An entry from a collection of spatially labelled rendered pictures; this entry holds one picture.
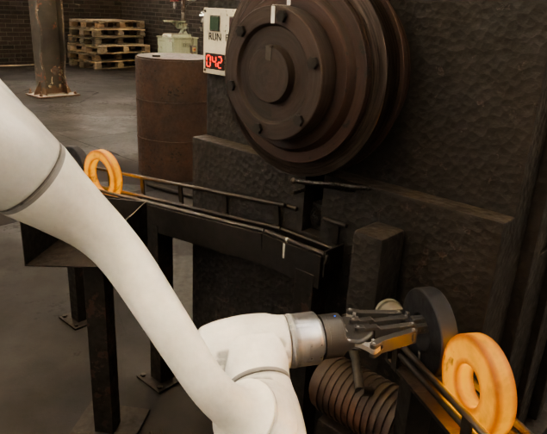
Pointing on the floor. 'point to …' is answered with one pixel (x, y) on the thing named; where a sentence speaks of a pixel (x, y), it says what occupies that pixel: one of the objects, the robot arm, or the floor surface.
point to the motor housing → (345, 392)
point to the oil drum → (169, 113)
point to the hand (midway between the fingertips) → (429, 323)
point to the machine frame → (427, 189)
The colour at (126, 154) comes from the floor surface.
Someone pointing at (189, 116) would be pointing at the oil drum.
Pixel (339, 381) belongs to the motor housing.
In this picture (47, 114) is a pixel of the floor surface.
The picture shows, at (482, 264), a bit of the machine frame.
